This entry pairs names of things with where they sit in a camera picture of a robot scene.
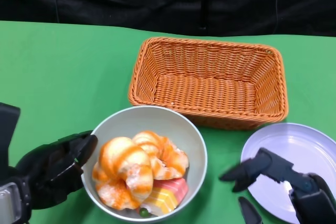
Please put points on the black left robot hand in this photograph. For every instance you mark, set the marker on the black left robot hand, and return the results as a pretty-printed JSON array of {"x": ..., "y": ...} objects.
[{"x": 52, "y": 171}]

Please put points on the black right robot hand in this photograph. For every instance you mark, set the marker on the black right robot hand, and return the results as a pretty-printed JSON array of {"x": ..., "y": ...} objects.
[{"x": 312, "y": 200}]

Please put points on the green tablecloth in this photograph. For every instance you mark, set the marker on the green tablecloth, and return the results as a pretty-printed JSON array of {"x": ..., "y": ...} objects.
[{"x": 65, "y": 64}]

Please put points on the yellow layered cake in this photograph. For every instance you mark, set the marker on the yellow layered cake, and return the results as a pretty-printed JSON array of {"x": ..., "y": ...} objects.
[{"x": 162, "y": 200}]

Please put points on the orange wicker basket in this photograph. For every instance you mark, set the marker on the orange wicker basket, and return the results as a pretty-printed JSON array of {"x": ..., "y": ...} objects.
[{"x": 204, "y": 90}]

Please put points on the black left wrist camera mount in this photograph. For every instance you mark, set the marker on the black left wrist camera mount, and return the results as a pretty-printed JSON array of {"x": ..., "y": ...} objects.
[{"x": 8, "y": 129}]

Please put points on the lavender plate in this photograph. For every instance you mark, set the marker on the lavender plate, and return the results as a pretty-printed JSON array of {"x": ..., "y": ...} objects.
[{"x": 302, "y": 140}]

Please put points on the pale green bowl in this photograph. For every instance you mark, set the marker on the pale green bowl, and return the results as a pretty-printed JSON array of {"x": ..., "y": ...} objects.
[{"x": 157, "y": 121}]

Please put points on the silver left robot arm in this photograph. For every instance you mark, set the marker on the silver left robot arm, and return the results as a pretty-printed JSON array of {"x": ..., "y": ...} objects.
[{"x": 10, "y": 203}]

